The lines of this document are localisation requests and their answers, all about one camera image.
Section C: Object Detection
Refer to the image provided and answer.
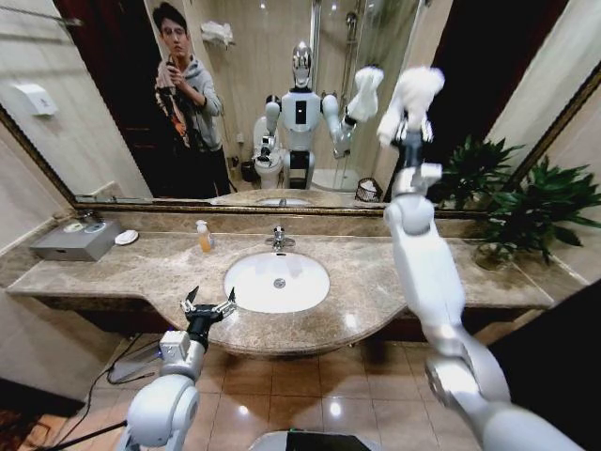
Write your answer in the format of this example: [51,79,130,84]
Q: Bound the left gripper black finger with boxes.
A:
[211,287,238,319]
[179,285,201,315]

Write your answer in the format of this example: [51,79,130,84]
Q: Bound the white towel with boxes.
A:
[377,66,446,148]

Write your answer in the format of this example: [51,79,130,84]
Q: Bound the marble sink counter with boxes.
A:
[5,210,591,357]

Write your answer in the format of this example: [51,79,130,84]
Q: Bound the white oval sink basin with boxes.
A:
[223,251,331,314]

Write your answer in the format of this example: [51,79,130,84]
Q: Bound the orange liquid soap bottle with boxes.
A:
[194,219,216,255]

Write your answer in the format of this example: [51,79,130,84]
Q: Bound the grey flat floor device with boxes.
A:
[108,342,163,385]

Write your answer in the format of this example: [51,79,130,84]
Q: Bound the chrome faucet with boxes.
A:
[265,225,298,250]

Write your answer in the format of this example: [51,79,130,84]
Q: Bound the grey tissue box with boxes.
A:
[29,219,124,262]

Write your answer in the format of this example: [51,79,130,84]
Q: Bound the glass plant vase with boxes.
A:
[472,238,516,272]

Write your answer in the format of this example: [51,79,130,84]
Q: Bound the green leafy plant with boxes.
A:
[479,155,601,265]

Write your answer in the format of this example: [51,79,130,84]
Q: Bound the white robot front shell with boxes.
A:
[247,428,385,451]

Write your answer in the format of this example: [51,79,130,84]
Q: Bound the black floor cable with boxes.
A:
[44,352,142,451]

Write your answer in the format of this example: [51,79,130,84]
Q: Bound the large framed wall mirror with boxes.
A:
[0,0,601,218]

